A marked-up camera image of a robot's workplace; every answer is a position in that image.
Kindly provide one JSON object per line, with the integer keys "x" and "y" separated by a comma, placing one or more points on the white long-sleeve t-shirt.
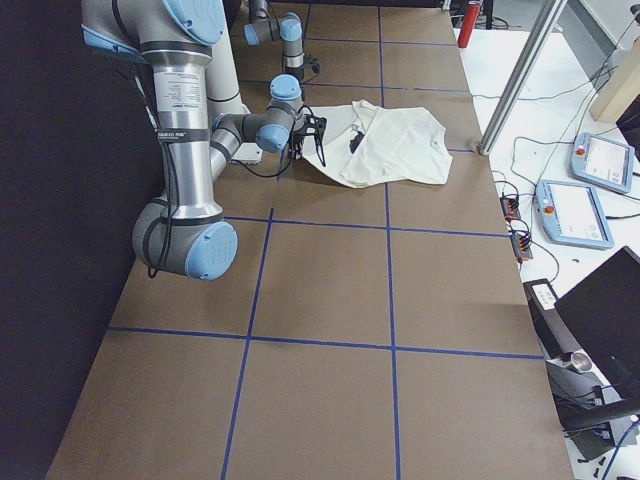
{"x": 366, "y": 145}

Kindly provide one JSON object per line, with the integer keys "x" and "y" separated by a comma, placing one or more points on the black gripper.
{"x": 297, "y": 143}

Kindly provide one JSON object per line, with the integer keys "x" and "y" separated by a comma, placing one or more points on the far teach pendant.
{"x": 603, "y": 162}

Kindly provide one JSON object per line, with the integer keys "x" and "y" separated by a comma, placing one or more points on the black power adapter box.
{"x": 551, "y": 330}

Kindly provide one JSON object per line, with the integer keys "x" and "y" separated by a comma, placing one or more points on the teach pendant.
{"x": 603, "y": 162}
{"x": 572, "y": 215}

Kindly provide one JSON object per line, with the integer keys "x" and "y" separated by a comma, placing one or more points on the black monitor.
{"x": 602, "y": 313}

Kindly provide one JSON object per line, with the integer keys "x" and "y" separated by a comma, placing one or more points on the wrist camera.
{"x": 315, "y": 127}
{"x": 313, "y": 64}

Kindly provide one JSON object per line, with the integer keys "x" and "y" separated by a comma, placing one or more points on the aluminium frame post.
{"x": 536, "y": 40}

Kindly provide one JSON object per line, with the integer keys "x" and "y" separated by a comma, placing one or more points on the near teach pendant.
{"x": 572, "y": 215}

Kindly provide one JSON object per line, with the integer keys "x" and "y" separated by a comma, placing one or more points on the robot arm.
{"x": 198, "y": 115}
{"x": 264, "y": 27}

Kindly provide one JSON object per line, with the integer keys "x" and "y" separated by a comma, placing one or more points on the red cylinder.
{"x": 471, "y": 12}

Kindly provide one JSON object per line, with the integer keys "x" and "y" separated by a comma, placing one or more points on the orange connector box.
{"x": 510, "y": 208}
{"x": 521, "y": 245}

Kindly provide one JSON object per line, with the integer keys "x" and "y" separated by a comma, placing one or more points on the metal cup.
{"x": 580, "y": 362}

